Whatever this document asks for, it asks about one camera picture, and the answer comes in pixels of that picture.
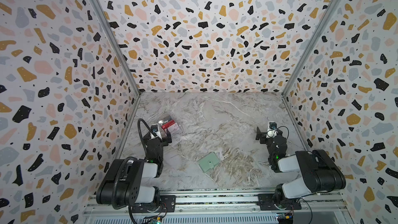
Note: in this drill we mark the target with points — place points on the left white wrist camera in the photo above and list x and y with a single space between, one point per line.
155 132

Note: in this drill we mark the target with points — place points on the aluminium front rail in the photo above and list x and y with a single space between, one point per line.
241 201

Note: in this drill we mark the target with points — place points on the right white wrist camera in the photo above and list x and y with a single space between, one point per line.
272 129

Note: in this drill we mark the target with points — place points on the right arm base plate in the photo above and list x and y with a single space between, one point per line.
271 202

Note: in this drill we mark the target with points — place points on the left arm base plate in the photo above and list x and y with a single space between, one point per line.
164 204

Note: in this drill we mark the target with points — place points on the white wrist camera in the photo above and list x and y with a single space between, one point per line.
272 129
155 132

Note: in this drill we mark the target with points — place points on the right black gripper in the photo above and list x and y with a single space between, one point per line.
265 135

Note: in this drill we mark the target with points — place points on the red card in box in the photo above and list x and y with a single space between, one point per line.
167 125

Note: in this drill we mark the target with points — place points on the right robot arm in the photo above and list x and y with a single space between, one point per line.
318 172

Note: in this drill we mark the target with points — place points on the clear acrylic card box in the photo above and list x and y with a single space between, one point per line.
176 129

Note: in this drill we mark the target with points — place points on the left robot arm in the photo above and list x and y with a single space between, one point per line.
122 185

